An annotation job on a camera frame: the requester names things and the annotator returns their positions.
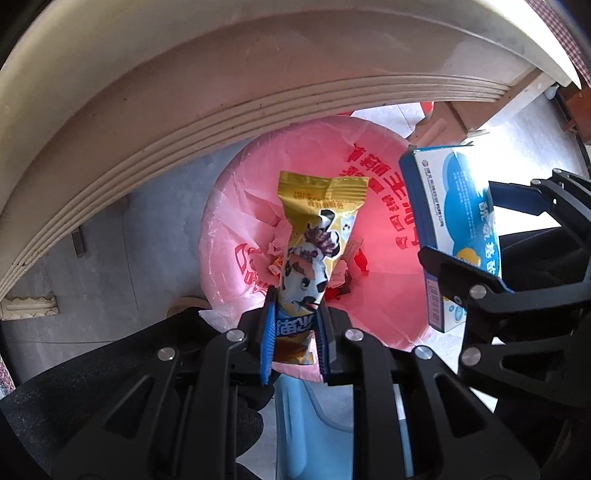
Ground white round table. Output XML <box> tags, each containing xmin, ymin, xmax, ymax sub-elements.
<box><xmin>0</xmin><ymin>0</ymin><xmax>583</xmax><ymax>301</ymax></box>

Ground brown wooden furniture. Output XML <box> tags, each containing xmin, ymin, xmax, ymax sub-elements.
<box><xmin>560</xmin><ymin>87</ymin><xmax>591</xmax><ymax>141</ymax></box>

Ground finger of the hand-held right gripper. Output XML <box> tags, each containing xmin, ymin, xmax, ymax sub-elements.
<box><xmin>418</xmin><ymin>247</ymin><xmax>591</xmax><ymax>398</ymax></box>
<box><xmin>487</xmin><ymin>168</ymin><xmax>591</xmax><ymax>259</ymax></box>

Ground red checked cloth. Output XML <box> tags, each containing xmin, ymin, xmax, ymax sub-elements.
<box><xmin>549</xmin><ymin>0</ymin><xmax>591</xmax><ymax>88</ymax></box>

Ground blue and white carton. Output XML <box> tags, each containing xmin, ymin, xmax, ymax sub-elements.
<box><xmin>398</xmin><ymin>143</ymin><xmax>515</xmax><ymax>334</ymax></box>

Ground white scalloped plastic piece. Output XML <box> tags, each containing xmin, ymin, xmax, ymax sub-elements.
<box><xmin>0</xmin><ymin>295</ymin><xmax>59</xmax><ymax>320</ymax></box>

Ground gold cartoon snack packet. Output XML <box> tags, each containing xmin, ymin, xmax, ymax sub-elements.
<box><xmin>272</xmin><ymin>171</ymin><xmax>372</xmax><ymax>367</ymax></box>

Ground light blue plastic stool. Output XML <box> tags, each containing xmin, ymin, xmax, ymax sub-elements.
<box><xmin>274</xmin><ymin>378</ymin><xmax>411</xmax><ymax>480</ymax></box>

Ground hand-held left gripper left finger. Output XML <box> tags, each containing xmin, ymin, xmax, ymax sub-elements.
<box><xmin>60</xmin><ymin>286</ymin><xmax>280</xmax><ymax>480</ymax></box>

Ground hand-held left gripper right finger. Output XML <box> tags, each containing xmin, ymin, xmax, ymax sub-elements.
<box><xmin>316</xmin><ymin>300</ymin><xmax>546</xmax><ymax>480</ymax></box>

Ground pink bag lined bin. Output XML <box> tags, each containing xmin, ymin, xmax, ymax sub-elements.
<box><xmin>198</xmin><ymin>115</ymin><xmax>467</xmax><ymax>384</ymax></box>

